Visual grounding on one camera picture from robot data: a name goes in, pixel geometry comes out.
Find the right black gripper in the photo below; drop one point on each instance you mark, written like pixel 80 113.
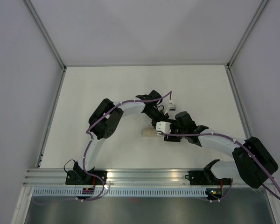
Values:
pixel 172 138

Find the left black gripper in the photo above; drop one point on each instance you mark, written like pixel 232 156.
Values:
pixel 163 117

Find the beige cloth napkin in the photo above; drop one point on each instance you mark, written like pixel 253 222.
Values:
pixel 149 132

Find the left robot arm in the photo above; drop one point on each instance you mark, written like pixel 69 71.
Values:
pixel 102 125

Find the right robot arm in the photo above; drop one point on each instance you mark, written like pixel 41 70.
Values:
pixel 251 162

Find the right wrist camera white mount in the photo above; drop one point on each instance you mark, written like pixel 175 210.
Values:
pixel 163 127

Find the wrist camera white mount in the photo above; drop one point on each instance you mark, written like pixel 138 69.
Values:
pixel 163 127
pixel 171 106

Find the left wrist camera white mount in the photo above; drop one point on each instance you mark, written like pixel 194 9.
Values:
pixel 171 106

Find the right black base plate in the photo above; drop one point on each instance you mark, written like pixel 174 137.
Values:
pixel 206 178

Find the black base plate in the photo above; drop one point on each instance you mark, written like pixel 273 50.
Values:
pixel 206 178
pixel 98 178

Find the right aluminium frame post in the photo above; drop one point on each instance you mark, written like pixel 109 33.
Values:
pixel 230 74

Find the aluminium frame post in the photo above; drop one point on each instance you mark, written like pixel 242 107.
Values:
pixel 36 18
pixel 230 74

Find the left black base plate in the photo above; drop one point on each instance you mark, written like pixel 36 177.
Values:
pixel 98 178

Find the white slotted cable duct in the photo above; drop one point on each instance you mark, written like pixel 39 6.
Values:
pixel 123 192

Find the aluminium front rail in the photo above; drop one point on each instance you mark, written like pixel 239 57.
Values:
pixel 118 178

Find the left aluminium frame post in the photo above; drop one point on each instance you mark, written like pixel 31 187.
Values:
pixel 36 18

